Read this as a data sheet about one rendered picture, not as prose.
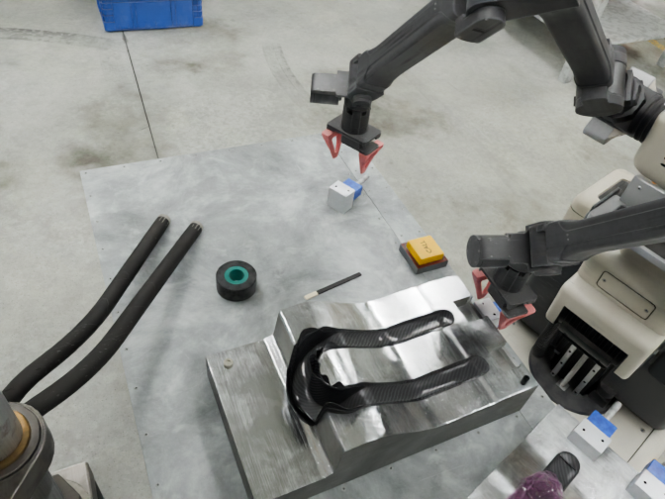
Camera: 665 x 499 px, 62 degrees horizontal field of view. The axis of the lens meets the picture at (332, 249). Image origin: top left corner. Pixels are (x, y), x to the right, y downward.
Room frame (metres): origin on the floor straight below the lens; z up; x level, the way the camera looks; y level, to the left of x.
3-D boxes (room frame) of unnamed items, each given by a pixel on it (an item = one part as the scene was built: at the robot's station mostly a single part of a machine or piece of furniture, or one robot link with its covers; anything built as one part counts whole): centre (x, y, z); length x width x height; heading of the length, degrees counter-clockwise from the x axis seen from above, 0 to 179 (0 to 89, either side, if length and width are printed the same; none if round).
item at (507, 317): (0.70, -0.34, 0.88); 0.07 x 0.07 x 0.09; 29
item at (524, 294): (0.72, -0.33, 0.96); 0.10 x 0.07 x 0.07; 29
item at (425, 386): (0.52, -0.12, 0.92); 0.35 x 0.16 x 0.09; 121
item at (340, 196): (1.04, -0.02, 0.83); 0.13 x 0.05 x 0.05; 150
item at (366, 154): (1.00, -0.02, 0.97); 0.07 x 0.07 x 0.09; 59
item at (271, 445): (0.52, -0.10, 0.87); 0.50 x 0.26 x 0.14; 121
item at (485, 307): (0.74, -0.36, 0.83); 0.13 x 0.05 x 0.05; 119
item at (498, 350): (0.59, -0.33, 0.87); 0.05 x 0.05 x 0.04; 31
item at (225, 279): (0.71, 0.18, 0.82); 0.08 x 0.08 x 0.04
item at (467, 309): (0.68, -0.27, 0.87); 0.05 x 0.05 x 0.04; 31
